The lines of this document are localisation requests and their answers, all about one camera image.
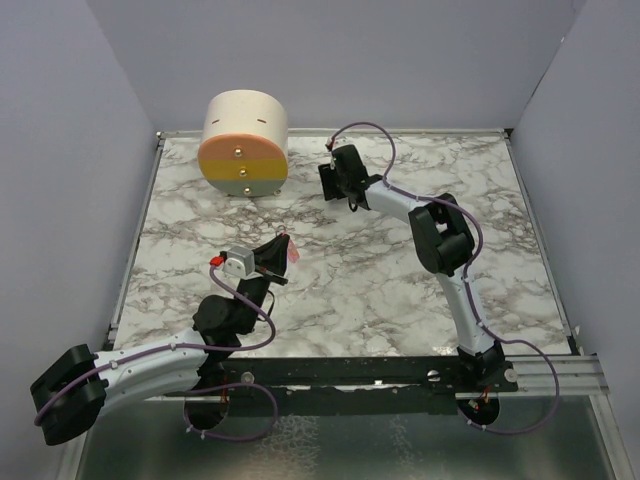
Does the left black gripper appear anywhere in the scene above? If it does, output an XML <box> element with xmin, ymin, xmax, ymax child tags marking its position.
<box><xmin>234</xmin><ymin>234</ymin><xmax>289</xmax><ymax>335</ymax></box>

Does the pink keyring tag with ring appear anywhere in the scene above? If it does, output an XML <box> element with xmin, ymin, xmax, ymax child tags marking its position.
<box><xmin>277</xmin><ymin>225</ymin><xmax>300</xmax><ymax>264</ymax></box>

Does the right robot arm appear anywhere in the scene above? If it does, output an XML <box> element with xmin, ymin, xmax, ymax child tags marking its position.
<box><xmin>318</xmin><ymin>144</ymin><xmax>505</xmax><ymax>391</ymax></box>

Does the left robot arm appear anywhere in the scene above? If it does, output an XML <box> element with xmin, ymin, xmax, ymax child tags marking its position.
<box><xmin>30</xmin><ymin>233</ymin><xmax>290</xmax><ymax>446</ymax></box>

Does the round pastel drawer cabinet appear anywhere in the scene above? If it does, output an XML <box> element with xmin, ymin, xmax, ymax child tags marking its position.
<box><xmin>197</xmin><ymin>89</ymin><xmax>288</xmax><ymax>197</ymax></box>

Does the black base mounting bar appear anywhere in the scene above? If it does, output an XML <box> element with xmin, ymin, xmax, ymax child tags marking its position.
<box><xmin>102</xmin><ymin>344</ymin><xmax>521</xmax><ymax>419</ymax></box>

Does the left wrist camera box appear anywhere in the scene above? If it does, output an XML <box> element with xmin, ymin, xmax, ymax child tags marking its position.
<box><xmin>210</xmin><ymin>246</ymin><xmax>256</xmax><ymax>279</ymax></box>

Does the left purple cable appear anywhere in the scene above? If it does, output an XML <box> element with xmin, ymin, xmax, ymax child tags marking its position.
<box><xmin>33</xmin><ymin>262</ymin><xmax>280</xmax><ymax>442</ymax></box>

